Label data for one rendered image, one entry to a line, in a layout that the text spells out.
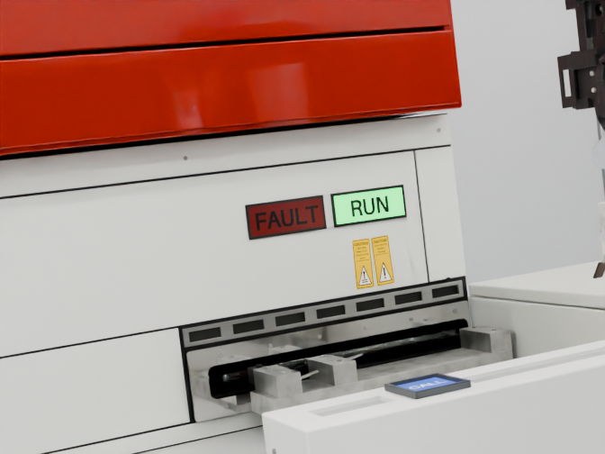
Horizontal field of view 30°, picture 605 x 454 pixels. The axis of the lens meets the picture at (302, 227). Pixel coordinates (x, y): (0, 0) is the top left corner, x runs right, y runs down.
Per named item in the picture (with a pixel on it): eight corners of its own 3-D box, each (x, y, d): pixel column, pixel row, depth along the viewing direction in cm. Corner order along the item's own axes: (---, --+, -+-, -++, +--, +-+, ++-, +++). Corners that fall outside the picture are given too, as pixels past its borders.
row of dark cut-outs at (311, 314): (183, 347, 150) (181, 329, 150) (461, 296, 168) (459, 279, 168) (185, 347, 150) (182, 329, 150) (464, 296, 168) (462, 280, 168)
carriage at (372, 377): (252, 413, 150) (249, 391, 150) (483, 363, 165) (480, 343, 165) (275, 422, 142) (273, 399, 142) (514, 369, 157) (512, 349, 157)
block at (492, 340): (460, 348, 163) (458, 327, 163) (480, 343, 165) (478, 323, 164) (492, 353, 156) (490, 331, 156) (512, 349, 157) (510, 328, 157)
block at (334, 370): (309, 378, 153) (306, 357, 153) (331, 374, 155) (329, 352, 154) (335, 385, 146) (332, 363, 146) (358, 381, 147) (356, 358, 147)
